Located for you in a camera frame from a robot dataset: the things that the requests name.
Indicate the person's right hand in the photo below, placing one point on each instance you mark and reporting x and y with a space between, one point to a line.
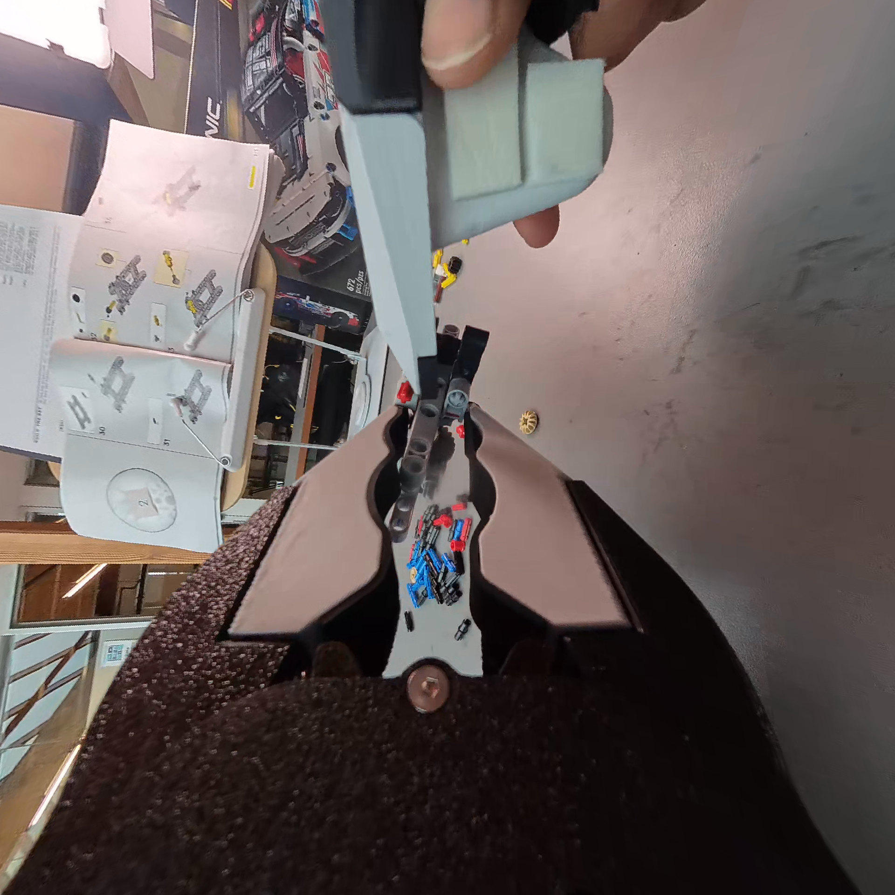
461 35

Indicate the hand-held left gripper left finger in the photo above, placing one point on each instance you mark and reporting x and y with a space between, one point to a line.
314 545

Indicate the toy car set box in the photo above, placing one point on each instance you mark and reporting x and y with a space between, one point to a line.
300 140

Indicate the wooden table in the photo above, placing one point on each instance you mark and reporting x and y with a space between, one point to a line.
105 544

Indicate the grey toy brick assembly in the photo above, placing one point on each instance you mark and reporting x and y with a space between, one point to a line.
419 447

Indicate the white book stand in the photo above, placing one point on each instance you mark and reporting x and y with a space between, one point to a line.
246 363

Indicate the pile of yellow grey bricks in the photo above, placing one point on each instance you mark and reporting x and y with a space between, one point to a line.
447 269

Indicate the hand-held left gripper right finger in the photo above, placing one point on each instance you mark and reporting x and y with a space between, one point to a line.
545 545

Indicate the pile of blue black pins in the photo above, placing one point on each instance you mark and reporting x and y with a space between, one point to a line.
437 552

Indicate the open instruction booklet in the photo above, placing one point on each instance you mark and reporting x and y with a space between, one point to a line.
140 280

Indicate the tan toy gear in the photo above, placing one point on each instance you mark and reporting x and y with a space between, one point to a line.
529 422

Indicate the grey desk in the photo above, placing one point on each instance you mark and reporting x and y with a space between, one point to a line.
699 349

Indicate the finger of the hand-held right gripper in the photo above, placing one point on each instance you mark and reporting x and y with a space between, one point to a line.
398 224

